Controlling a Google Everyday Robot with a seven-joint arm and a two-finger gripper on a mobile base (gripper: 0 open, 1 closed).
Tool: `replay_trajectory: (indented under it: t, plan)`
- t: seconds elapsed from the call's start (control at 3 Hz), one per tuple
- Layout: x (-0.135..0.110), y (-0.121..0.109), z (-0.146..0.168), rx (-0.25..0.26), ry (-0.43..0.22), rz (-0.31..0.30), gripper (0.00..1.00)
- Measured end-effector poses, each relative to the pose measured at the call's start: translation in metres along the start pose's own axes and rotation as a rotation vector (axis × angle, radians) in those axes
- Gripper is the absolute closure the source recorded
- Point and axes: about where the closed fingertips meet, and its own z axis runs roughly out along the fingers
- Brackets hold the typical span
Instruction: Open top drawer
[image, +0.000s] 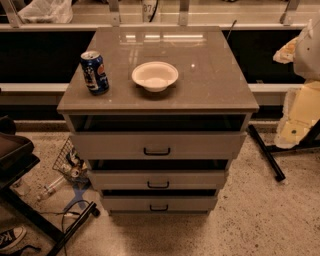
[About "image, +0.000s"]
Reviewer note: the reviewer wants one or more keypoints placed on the grey top drawer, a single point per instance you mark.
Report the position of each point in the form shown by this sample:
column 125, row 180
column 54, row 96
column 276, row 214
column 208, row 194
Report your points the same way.
column 157, row 145

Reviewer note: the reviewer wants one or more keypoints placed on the grey drawer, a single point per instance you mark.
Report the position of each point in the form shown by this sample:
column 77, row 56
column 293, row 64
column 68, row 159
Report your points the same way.
column 103, row 180
column 157, row 145
column 159, row 204

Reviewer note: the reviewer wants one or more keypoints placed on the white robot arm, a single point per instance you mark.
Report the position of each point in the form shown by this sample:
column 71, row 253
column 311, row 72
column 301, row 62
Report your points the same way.
column 301, row 110

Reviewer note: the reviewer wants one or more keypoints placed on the grey drawer cabinet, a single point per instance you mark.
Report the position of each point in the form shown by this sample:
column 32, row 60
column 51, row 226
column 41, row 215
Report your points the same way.
column 210, row 95

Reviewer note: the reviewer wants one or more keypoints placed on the grey middle drawer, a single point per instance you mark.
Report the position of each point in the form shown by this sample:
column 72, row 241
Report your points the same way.
column 103, row 180

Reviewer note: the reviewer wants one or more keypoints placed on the grey bottom drawer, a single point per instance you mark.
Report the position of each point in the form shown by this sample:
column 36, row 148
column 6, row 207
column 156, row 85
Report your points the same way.
column 159, row 204

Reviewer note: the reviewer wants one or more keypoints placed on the white paper bowl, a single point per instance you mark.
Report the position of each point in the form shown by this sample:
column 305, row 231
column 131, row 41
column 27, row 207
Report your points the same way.
column 155, row 76

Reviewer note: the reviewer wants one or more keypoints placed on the blue pepsi can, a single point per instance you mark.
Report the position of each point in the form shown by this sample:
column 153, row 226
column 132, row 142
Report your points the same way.
column 94, row 73

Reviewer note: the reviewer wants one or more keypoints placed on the clear plastic bottle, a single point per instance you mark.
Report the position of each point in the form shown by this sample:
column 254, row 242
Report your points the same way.
column 52, row 188

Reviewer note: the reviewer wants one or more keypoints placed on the black stand base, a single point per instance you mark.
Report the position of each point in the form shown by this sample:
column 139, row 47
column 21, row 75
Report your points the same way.
column 310, row 141

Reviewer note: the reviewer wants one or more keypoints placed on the white plastic bag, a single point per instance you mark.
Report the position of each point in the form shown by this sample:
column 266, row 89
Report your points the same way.
column 47, row 11

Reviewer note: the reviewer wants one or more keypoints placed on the black sneaker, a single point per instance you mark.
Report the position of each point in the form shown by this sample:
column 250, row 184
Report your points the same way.
column 11, row 237

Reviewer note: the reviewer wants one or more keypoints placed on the wire mesh basket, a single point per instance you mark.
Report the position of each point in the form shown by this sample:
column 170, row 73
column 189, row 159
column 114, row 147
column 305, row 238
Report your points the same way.
column 70, row 165

